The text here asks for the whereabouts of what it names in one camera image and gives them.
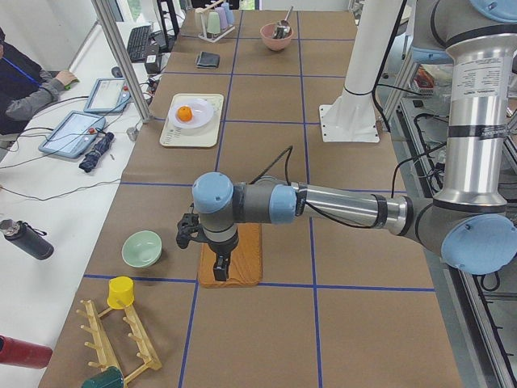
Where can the brown wooden tray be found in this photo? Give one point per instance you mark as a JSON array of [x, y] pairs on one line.
[[246, 261]]

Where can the folded dark blue umbrella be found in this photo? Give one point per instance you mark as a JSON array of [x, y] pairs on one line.
[[92, 158]]

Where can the light wooden rack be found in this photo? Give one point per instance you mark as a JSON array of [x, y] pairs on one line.
[[120, 341]]

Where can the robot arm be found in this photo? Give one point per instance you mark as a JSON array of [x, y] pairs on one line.
[[464, 222]]

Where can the orange mandarin fruit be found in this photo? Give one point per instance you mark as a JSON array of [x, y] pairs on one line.
[[184, 113]]

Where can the red bottle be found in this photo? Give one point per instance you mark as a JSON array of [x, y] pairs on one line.
[[17, 352]]

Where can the teach pendant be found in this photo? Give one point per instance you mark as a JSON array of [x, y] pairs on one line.
[[108, 95], [73, 136]]

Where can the seated person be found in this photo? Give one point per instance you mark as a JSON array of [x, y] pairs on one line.
[[26, 88]]

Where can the dark green cup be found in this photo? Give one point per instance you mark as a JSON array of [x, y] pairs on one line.
[[109, 378]]

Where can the black keyboard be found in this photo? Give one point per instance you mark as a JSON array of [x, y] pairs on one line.
[[138, 42]]

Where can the upper teach pendant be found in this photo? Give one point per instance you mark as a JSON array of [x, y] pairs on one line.
[[108, 95]]

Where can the green pastel cup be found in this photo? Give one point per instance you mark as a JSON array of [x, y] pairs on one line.
[[213, 26]]

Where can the person's hand on mouse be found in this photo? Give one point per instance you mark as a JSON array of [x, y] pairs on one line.
[[66, 78]]

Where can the wooden rack handle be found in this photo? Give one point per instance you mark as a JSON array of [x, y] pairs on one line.
[[207, 6]]

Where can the yellow plastic cup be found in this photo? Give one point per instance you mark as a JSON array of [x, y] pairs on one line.
[[120, 292]]

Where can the lower teach pendant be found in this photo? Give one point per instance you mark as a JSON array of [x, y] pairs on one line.
[[73, 136]]

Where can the white wire cup rack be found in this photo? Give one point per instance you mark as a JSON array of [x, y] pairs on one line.
[[212, 35]]

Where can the white bear tray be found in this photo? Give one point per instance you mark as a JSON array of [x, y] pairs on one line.
[[203, 137]]

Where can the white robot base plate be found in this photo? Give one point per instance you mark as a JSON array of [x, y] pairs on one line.
[[348, 123]]

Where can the black bottle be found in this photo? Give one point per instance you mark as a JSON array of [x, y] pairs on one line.
[[26, 238]]

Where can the purple pastel cup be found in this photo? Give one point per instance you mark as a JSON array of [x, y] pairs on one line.
[[222, 17]]

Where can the white round plate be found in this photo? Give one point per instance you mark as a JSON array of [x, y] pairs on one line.
[[202, 113]]

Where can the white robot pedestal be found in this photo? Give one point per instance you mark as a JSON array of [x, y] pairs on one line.
[[377, 23]]

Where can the pink bowl with ice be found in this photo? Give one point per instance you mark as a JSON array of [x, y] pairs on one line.
[[271, 39]]

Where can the aluminium frame post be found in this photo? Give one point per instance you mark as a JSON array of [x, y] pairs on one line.
[[119, 51]]

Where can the grey folded cloth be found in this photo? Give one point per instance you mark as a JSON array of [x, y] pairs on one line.
[[206, 60]]

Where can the mint green bowl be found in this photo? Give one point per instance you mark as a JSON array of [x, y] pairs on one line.
[[142, 249]]

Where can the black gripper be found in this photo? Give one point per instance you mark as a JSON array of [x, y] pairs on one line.
[[221, 248]]

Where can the blue pastel cup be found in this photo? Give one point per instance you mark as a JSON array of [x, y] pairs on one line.
[[228, 13]]

